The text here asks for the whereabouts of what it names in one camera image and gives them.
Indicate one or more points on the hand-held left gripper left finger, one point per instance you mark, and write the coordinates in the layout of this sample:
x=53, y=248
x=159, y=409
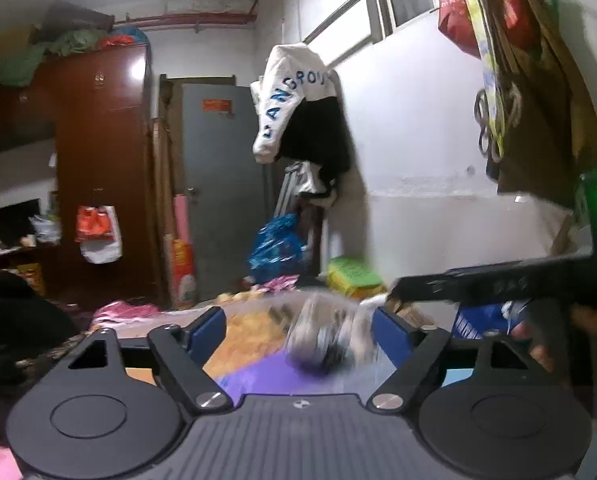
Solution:
x=209, y=329

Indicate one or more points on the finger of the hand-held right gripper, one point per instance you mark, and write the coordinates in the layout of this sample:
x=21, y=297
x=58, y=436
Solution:
x=483, y=286

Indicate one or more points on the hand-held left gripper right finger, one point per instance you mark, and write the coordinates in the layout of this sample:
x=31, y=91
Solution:
x=389, y=332

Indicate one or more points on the grey white cloth bundle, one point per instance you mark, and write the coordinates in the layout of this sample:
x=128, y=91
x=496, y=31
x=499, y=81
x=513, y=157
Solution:
x=328, y=335

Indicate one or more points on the person's right hand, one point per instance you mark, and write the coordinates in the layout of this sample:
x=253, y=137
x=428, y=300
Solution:
x=544, y=352

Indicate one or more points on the blue and white packet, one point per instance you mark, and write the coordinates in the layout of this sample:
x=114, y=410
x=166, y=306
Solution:
x=483, y=321

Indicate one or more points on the orange cloth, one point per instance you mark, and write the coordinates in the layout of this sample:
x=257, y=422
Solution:
x=248, y=345

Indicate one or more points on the red and white sack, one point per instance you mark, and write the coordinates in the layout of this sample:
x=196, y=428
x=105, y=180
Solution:
x=183, y=272

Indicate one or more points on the pink patterned cloth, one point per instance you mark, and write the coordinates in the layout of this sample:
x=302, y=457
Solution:
x=123, y=315

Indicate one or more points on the blue plastic bag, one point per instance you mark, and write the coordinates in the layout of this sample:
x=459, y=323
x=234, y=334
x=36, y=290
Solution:
x=276, y=250

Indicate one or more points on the purple mat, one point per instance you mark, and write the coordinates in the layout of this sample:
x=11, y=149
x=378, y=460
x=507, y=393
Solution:
x=298, y=382

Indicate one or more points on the pink rolled mat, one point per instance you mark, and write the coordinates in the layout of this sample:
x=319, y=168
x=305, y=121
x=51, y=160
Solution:
x=182, y=225

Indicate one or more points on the brown hanging bag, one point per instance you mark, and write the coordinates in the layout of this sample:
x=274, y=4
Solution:
x=538, y=110

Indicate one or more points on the grey metal door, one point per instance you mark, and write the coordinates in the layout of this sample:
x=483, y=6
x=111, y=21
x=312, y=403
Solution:
x=223, y=185

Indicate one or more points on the red and white plastic bag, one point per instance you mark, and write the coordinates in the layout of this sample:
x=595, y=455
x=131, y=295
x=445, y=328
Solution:
x=97, y=235

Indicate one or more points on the yellow carton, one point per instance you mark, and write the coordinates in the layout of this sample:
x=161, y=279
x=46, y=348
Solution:
x=31, y=277

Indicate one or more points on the black cloth pile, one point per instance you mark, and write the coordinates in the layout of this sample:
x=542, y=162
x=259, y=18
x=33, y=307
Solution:
x=18, y=325

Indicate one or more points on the brown wooden wardrobe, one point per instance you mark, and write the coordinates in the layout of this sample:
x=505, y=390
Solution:
x=98, y=170

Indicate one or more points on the black hanging garment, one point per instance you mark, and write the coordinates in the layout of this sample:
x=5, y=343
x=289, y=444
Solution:
x=318, y=140

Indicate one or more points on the yellow printed hanging bag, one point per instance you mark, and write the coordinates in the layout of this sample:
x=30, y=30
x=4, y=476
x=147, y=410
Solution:
x=483, y=50

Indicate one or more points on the white lettered jacket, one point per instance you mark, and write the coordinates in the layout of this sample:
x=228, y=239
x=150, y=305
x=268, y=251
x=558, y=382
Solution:
x=291, y=95

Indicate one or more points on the red hanging bag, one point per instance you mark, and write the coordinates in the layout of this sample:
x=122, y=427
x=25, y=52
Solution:
x=458, y=20

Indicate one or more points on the metal clothes rod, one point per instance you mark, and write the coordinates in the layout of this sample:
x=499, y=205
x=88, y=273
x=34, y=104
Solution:
x=348, y=7

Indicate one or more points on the green cloth bundle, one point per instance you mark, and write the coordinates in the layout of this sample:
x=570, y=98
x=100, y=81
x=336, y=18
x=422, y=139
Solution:
x=33, y=57

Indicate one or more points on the metal folding frame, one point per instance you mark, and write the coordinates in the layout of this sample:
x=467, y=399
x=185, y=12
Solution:
x=296, y=187

